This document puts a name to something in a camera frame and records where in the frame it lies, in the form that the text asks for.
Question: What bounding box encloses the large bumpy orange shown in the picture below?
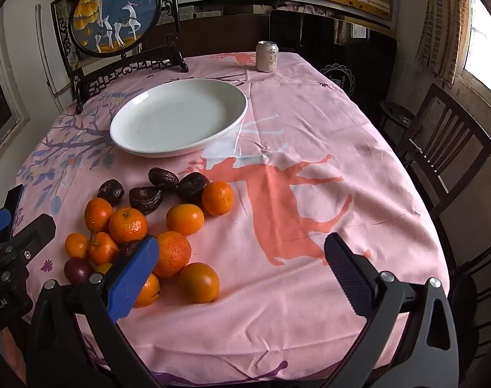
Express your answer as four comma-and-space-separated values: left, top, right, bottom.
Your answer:
152, 231, 192, 279

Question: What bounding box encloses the black cabinet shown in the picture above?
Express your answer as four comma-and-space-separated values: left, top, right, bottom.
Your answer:
270, 8, 398, 102

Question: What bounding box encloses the white oval plate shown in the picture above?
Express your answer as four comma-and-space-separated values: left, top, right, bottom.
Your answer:
109, 78, 249, 158

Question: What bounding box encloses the smooth purple passion fruit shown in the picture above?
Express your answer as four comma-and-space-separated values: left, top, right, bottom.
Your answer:
63, 257, 95, 286

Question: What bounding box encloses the beige patterned curtain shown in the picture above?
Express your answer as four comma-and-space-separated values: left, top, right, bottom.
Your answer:
415, 0, 473, 85

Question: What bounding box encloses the round deer screen ornament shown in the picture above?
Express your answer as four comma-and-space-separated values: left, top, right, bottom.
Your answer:
50, 0, 190, 114

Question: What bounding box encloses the dark round stand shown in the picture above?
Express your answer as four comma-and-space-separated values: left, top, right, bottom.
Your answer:
379, 101, 416, 138

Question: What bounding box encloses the bright window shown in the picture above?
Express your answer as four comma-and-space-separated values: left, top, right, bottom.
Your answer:
464, 0, 491, 102

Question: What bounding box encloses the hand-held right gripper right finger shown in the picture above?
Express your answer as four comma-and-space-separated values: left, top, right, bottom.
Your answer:
323, 232, 460, 388

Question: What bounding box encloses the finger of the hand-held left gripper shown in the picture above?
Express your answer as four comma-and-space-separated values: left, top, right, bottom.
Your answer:
0, 184, 26, 247
0, 213, 57, 267

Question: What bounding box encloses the wrinkled dark passion fruit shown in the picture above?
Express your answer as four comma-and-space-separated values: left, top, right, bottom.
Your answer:
129, 186, 163, 216
177, 172, 210, 204
97, 179, 125, 208
148, 167, 179, 192
117, 241, 142, 257

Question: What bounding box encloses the small stemmed orange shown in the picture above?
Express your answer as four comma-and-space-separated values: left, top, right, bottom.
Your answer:
88, 232, 120, 266

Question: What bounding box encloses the dark wooden chair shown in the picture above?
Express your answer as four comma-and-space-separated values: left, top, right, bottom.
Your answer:
448, 246, 491, 372
395, 83, 491, 211

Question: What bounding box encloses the beige drink can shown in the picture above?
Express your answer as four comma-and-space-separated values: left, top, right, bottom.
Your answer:
256, 41, 279, 73

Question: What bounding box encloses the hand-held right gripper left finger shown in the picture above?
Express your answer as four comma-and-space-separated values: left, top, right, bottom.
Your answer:
27, 234, 161, 388

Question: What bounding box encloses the white framed window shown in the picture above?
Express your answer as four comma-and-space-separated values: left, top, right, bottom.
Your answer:
0, 16, 32, 150

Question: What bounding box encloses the pink printed tablecloth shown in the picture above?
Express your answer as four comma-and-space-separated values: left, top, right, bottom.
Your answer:
17, 52, 452, 388

